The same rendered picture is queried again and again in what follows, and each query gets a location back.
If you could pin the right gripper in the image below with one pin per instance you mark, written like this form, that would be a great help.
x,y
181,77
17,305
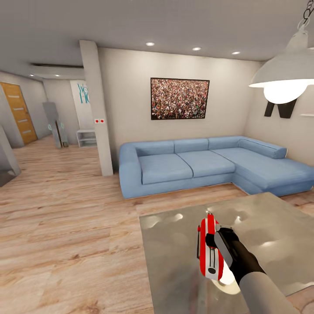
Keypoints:
x,y
210,240

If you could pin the coffee table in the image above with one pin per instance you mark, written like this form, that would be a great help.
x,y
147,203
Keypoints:
x,y
279,235

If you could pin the room light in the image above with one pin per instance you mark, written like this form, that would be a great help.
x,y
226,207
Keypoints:
x,y
297,62

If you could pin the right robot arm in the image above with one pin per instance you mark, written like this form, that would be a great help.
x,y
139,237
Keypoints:
x,y
260,293

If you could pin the radio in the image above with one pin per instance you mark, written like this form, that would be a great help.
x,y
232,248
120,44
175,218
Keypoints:
x,y
211,260

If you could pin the picture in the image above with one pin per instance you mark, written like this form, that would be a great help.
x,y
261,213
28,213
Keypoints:
x,y
178,98

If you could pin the standing mirror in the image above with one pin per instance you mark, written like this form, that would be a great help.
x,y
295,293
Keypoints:
x,y
55,125

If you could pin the door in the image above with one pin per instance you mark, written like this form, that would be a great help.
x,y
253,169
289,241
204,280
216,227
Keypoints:
x,y
20,113

